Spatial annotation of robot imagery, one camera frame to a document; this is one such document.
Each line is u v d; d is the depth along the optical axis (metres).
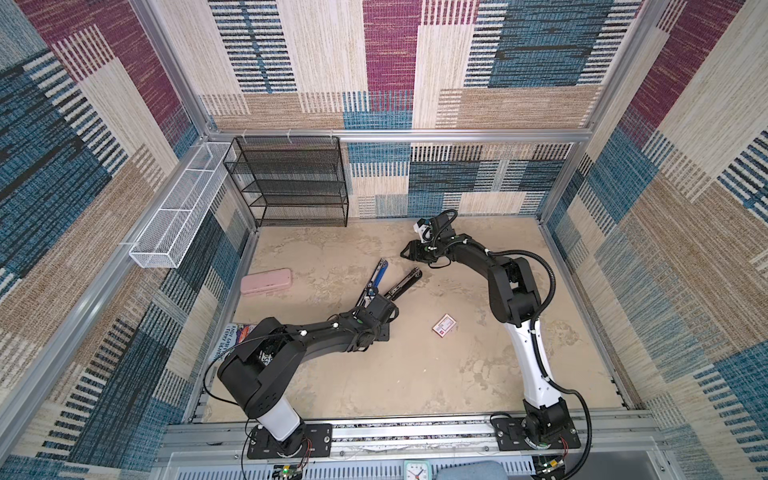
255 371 0.47
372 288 0.99
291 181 1.11
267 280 1.02
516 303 0.64
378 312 0.71
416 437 0.76
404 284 1.00
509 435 0.73
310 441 0.73
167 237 0.71
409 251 0.99
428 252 0.95
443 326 0.92
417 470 0.68
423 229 1.01
